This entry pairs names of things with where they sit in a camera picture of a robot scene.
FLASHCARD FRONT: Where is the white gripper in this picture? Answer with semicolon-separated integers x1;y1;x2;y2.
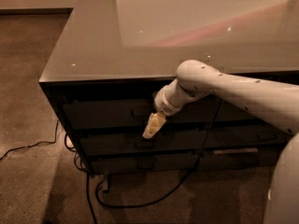
142;86;182;139

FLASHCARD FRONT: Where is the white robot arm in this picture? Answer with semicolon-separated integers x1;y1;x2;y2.
143;60;299;139

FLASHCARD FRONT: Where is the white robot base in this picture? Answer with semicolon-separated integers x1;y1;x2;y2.
263;133;299;224

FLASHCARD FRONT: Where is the grey drawer cabinet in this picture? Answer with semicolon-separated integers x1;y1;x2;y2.
39;0;299;173

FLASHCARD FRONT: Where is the thick black floor cable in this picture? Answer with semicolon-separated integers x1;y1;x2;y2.
64;133;200;224

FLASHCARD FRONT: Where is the thin black floor cable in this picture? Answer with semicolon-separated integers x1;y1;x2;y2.
0;120;60;161

